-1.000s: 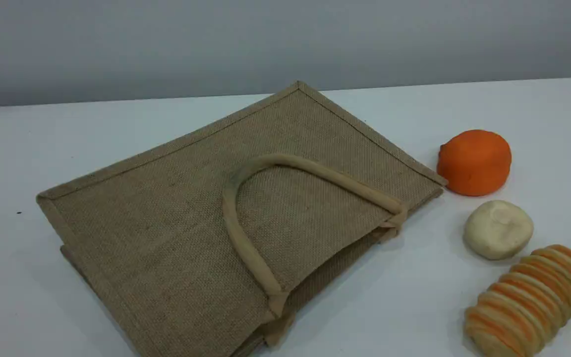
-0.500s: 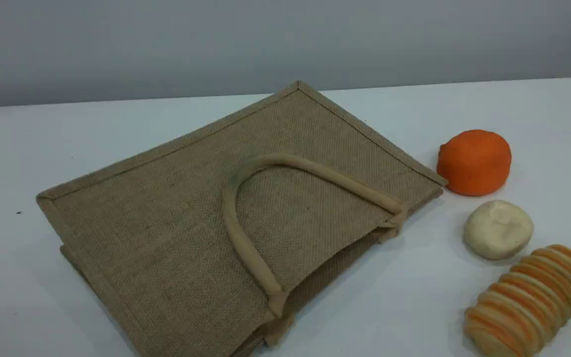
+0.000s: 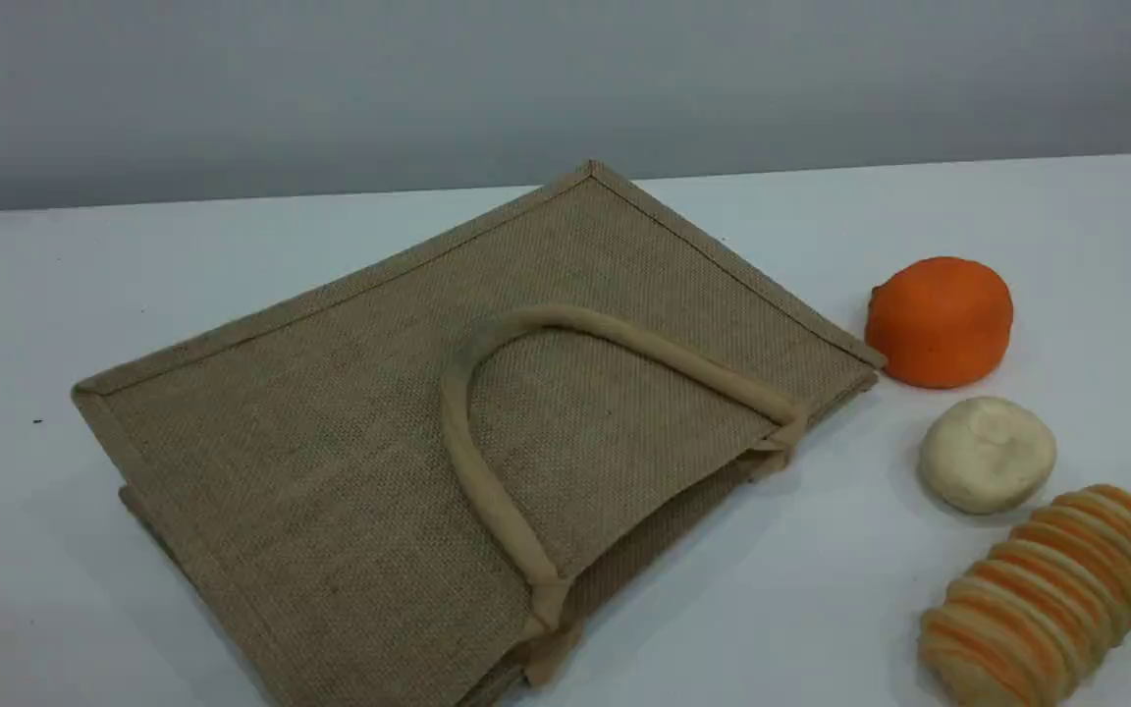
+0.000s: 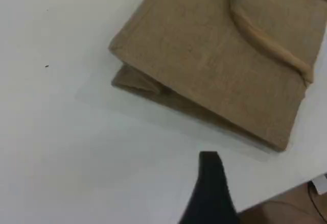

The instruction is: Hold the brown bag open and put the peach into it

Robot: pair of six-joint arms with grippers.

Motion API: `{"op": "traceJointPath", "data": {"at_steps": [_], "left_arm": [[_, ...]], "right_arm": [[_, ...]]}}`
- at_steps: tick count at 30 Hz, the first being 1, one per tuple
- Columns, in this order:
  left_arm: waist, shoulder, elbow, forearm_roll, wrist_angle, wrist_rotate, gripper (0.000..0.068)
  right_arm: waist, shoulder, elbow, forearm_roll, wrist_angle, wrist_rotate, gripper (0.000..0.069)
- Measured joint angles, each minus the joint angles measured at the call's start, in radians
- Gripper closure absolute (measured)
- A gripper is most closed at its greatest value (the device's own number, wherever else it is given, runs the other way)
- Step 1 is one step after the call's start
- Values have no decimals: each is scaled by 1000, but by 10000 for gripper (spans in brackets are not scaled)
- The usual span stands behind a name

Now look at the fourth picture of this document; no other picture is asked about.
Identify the thin black floor cable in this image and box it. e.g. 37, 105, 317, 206
307, 180, 327, 222

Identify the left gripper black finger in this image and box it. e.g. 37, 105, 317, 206
177, 151, 241, 224

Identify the brown burlap tote bag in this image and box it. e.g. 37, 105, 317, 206
108, 0, 327, 153

